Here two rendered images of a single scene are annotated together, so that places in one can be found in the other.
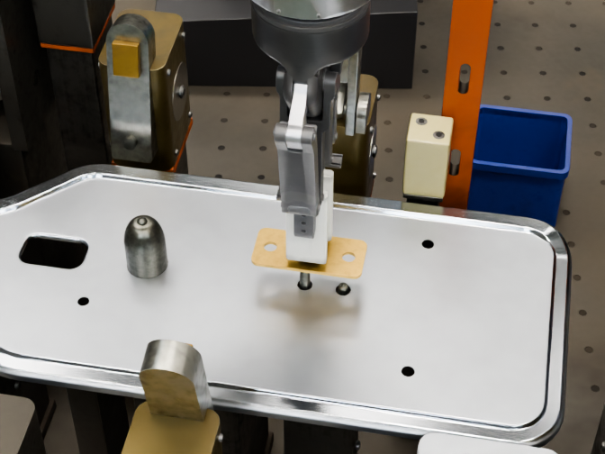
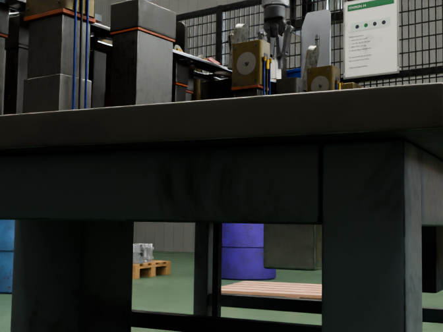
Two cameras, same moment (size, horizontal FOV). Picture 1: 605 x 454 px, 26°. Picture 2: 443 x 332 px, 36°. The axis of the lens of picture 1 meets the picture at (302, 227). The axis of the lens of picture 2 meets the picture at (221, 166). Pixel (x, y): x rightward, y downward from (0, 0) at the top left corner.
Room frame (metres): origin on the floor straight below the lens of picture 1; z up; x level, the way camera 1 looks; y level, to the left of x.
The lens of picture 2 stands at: (-0.10, 2.04, 0.58)
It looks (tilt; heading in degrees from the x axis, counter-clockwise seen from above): 5 degrees up; 295
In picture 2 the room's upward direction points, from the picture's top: 1 degrees clockwise
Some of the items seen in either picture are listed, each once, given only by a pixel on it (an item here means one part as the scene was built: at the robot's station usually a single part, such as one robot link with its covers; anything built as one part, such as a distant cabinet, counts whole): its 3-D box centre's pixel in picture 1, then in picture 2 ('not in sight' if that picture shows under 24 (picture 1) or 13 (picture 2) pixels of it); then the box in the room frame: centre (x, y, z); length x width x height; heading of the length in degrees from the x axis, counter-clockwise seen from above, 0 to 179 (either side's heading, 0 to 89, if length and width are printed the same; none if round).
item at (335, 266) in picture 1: (309, 249); not in sight; (0.68, -0.01, 1.04); 0.08 x 0.04 x 0.01; 80
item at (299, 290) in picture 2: not in sight; (306, 296); (1.46, -2.75, 0.06); 1.24 x 0.85 x 0.11; 3
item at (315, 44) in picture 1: (310, 43); (275, 22); (0.68, -0.01, 1.23); 0.08 x 0.07 x 0.09; 170
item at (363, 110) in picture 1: (363, 109); not in sight; (0.81, -0.05, 1.06); 0.03 x 0.01 x 0.03; 170
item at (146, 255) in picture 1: (145, 248); not in sight; (0.70, 0.12, 1.02); 0.03 x 0.03 x 0.07
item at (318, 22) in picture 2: not in sight; (315, 57); (0.62, -0.26, 1.17); 0.12 x 0.01 x 0.34; 170
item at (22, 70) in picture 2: not in sight; (19, 88); (0.85, 0.98, 0.84); 0.05 x 0.05 x 0.29; 80
